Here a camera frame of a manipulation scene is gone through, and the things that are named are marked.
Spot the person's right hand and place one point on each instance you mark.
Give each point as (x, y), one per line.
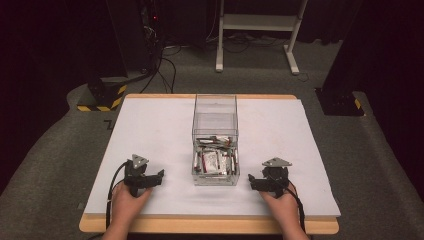
(281, 210)

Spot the black stand base striped edge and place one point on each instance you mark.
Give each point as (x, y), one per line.
(100, 95)

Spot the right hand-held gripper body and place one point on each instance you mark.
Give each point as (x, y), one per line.
(275, 178)

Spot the person's left hand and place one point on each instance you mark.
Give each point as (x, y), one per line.
(126, 203)

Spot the pile of white red packets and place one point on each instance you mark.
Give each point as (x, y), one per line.
(213, 160)

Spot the clear plastic box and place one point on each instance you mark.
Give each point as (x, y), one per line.
(215, 110)

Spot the white table mat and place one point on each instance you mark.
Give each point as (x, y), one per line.
(160, 133)

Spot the dark computer tower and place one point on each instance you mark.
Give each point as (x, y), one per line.
(151, 33)

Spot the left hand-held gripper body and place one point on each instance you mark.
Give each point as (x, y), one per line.
(136, 173)

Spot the wooden table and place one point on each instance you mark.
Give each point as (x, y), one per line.
(206, 226)

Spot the white metal stand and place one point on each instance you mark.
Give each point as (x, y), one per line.
(260, 22)

